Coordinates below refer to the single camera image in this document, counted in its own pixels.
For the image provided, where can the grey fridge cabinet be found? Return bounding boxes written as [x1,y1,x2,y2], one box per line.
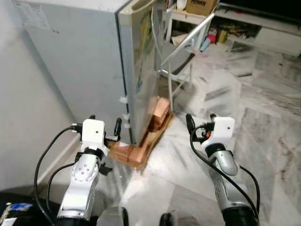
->
[10,0,137,145]

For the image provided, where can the white fridge rating label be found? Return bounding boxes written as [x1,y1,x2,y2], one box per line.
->
[13,0,51,30]

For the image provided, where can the orange brick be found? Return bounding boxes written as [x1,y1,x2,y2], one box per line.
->
[148,96,172,133]
[107,134,158,170]

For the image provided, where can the small black plastic piece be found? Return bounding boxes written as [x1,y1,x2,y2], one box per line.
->
[98,164,113,176]

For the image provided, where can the light blue bottle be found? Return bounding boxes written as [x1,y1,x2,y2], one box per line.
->
[201,38,211,52]

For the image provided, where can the red container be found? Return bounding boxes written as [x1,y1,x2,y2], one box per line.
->
[208,29,218,44]

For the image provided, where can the white plastic chair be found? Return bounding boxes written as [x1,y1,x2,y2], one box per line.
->
[158,13,216,113]

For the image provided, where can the yellow can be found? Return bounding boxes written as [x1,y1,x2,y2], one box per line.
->
[217,29,228,44]

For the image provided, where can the colourful snack packets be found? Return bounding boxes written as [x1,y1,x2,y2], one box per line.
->
[228,24,258,39]

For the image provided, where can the right robot leg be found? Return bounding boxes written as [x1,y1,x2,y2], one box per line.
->
[159,212,190,226]

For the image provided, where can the yellow green lemon sticker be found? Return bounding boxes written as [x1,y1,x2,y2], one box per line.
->
[135,9,155,66]

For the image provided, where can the white low shelf unit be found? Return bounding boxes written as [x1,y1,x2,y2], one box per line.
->
[214,7,301,58]

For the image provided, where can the white small side table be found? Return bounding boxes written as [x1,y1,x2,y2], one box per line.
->
[167,9,218,45]

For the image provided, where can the brown Amway cardboard box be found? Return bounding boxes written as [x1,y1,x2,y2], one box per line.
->
[185,0,218,16]

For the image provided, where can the black television screen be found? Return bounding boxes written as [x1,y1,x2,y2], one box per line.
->
[219,0,301,22]

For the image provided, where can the black bag with blue print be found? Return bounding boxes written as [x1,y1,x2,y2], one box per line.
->
[0,202,34,226]

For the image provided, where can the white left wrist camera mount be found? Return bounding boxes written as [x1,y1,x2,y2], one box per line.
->
[82,119,105,145]

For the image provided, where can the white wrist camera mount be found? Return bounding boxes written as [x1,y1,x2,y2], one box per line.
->
[82,119,105,145]
[205,117,235,147]

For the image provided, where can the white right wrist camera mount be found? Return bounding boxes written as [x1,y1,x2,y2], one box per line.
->
[205,117,235,147]

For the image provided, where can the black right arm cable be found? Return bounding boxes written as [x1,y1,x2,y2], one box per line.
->
[190,126,260,218]
[239,164,262,212]

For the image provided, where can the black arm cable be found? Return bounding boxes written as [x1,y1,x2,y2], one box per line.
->
[34,123,83,226]
[190,126,260,218]
[239,164,262,212]
[46,162,77,213]

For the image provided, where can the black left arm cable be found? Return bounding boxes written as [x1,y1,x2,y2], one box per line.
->
[34,123,83,226]
[46,162,77,213]

